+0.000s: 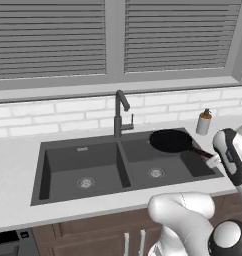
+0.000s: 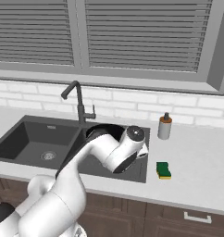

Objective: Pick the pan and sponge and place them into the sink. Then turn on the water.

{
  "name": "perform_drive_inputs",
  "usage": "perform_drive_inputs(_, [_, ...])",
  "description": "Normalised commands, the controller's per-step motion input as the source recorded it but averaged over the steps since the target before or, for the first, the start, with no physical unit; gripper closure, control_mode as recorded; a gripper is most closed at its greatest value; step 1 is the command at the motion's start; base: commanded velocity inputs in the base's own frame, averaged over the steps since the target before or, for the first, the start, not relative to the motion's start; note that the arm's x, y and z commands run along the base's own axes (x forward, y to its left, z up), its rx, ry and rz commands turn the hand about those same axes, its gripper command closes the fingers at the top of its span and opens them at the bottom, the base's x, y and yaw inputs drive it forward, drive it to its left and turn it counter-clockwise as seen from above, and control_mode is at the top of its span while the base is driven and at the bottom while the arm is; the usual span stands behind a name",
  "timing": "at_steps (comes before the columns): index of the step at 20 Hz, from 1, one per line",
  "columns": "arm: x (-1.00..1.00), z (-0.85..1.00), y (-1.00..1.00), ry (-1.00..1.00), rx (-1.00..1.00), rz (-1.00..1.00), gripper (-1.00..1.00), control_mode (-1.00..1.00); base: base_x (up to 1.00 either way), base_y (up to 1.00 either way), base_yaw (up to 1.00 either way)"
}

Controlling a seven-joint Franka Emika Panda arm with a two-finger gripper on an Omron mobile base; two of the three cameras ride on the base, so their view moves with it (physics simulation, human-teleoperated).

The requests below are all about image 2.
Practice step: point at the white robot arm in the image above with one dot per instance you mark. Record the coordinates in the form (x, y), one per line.
(64, 197)

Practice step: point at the brown drawer front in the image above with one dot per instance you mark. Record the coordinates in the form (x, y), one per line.
(169, 220)

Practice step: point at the black pan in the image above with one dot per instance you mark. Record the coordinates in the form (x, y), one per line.
(113, 130)

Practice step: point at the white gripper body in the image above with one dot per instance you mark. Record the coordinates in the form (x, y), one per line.
(143, 150)

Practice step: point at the grey soap dispenser bottle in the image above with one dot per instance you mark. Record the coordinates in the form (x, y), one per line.
(164, 127)

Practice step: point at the brown cupboard front panel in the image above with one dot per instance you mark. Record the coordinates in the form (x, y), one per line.
(114, 216)

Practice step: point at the dark grey tap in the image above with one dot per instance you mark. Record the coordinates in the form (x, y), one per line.
(80, 105)

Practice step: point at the grey window with blinds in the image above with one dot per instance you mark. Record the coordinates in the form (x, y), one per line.
(141, 37)

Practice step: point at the dark grey sink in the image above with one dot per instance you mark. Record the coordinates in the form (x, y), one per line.
(30, 142)

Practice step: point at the green and yellow sponge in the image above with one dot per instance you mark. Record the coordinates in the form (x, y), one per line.
(163, 169)

